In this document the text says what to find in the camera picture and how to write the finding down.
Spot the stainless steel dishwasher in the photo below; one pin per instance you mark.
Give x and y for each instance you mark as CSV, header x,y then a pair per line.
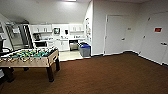
x,y
74,45

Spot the blue lid trash bin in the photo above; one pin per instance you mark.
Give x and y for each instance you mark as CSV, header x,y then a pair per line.
x,y
85,50

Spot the white base cabinet door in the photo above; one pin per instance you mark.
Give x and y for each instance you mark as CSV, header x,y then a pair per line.
x,y
57,45
65,45

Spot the white room door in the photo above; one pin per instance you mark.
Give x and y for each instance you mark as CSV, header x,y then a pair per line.
x,y
115,35

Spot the black built-in microwave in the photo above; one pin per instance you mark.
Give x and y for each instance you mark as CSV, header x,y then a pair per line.
x,y
40,44

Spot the dark coffee machine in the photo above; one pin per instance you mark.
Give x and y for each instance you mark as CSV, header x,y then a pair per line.
x,y
36,37

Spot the green foosball table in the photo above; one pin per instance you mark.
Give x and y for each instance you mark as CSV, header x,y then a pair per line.
x,y
30,58

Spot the stainless steel refrigerator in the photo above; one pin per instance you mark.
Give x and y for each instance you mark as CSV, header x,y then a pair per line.
x,y
20,36

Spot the white door with sign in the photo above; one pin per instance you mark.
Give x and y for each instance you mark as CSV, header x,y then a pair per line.
x,y
155,40

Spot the red door sign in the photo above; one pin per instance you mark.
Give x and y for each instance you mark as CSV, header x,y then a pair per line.
x,y
158,29

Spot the white wall cabinet door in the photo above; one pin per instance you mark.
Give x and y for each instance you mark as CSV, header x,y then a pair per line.
x,y
81,27
77,27
49,28
42,28
72,27
34,29

